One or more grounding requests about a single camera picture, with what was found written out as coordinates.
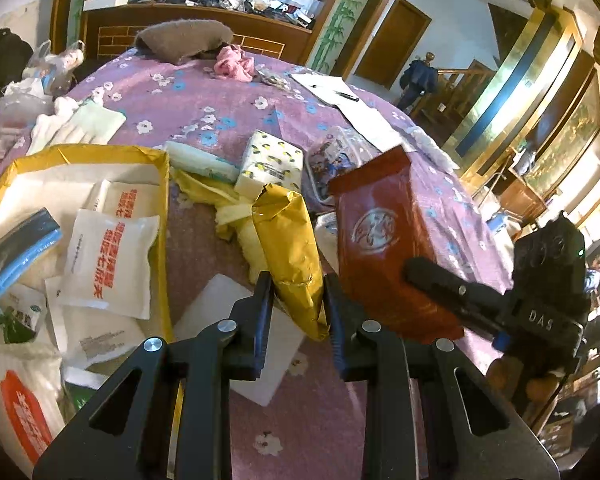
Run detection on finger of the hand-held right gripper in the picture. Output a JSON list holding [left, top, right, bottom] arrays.
[[405, 257, 512, 342]]

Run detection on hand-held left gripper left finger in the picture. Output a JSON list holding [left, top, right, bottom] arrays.
[[32, 271, 276, 480]]

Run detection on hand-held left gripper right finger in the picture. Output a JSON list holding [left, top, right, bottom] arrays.
[[322, 272, 561, 480]]

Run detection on gold foil bag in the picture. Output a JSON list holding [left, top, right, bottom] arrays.
[[250, 183, 331, 342]]

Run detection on red foil bag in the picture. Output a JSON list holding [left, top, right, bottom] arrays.
[[328, 145, 466, 343]]

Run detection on yellow cloth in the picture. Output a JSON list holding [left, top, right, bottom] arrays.
[[172, 167, 272, 282]]

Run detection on lemon print tissue pack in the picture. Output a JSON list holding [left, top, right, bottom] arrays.
[[234, 130, 306, 199]]

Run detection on white packet with orange label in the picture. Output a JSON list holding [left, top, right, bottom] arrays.
[[0, 342, 68, 467]]

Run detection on yellow cardboard box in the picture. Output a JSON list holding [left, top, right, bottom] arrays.
[[0, 144, 177, 361]]

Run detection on person's right hand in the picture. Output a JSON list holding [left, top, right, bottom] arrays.
[[486, 354, 565, 412]]

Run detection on white foam sheet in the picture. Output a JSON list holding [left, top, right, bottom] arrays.
[[172, 272, 307, 408]]

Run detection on white packet with grey text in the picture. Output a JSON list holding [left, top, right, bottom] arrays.
[[45, 275, 147, 369]]

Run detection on clear plastic case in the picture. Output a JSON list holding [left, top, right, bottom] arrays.
[[305, 127, 377, 202]]

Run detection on teal tissue pack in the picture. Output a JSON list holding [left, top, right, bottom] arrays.
[[165, 140, 241, 184]]

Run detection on wooden staircase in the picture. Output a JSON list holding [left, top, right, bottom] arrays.
[[415, 60, 497, 132]]

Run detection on white papers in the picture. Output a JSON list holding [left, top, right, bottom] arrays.
[[290, 74, 417, 154]]

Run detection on small clear packet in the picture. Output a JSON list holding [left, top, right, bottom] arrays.
[[255, 67, 292, 92]]

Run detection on green and white packet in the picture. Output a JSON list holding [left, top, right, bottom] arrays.
[[0, 285, 48, 347]]

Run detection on blue and black pack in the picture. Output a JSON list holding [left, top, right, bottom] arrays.
[[0, 208, 63, 298]]

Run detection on wooden door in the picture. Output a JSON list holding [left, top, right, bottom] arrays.
[[355, 0, 432, 91]]

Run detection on pink cloth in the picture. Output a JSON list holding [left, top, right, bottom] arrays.
[[214, 45, 257, 82]]

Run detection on white and green towel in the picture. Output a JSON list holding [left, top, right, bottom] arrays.
[[27, 100, 127, 157]]

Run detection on grey cushion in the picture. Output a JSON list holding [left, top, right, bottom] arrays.
[[134, 19, 235, 65]]

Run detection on clear plastic bag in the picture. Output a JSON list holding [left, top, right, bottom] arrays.
[[22, 40, 86, 96]]

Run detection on black jacket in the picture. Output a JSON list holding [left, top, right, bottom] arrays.
[[0, 30, 35, 116]]

